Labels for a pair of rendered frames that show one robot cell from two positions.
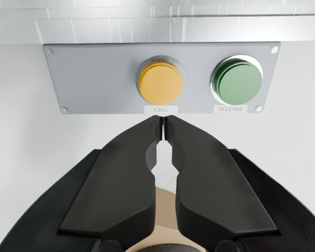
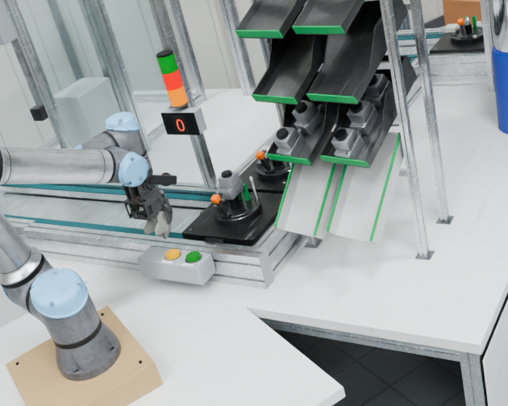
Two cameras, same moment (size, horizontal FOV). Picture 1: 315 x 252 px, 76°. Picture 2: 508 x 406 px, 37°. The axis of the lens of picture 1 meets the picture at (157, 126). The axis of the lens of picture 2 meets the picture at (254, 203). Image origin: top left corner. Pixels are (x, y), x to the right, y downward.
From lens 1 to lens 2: 2.03 m
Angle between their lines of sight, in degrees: 87
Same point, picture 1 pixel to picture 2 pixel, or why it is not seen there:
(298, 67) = (238, 297)
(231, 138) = (192, 321)
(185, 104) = (175, 262)
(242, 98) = (191, 257)
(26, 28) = (151, 242)
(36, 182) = not seen: hidden behind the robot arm
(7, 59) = (126, 276)
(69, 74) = (150, 251)
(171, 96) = (172, 254)
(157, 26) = (181, 246)
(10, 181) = not seen: hidden behind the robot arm
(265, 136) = (210, 324)
